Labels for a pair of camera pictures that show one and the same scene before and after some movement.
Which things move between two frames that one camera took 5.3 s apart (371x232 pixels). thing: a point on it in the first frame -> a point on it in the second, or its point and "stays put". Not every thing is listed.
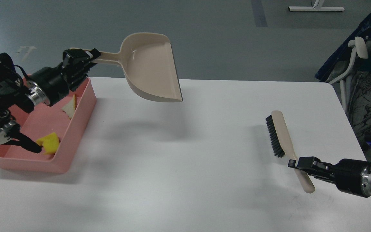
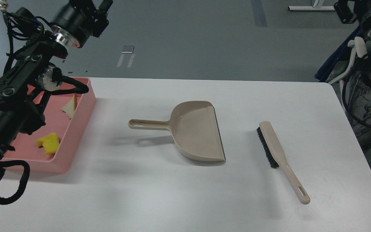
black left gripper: x=48 y=84 -> x=74 y=23
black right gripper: x=352 y=176 -> x=370 y=13
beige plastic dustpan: x=147 y=59 -> x=193 y=125
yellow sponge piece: x=50 y=143 stays put
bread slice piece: x=70 y=107 stays put
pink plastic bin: x=35 y=125 stays put
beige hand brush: x=282 y=145 -> x=276 y=157
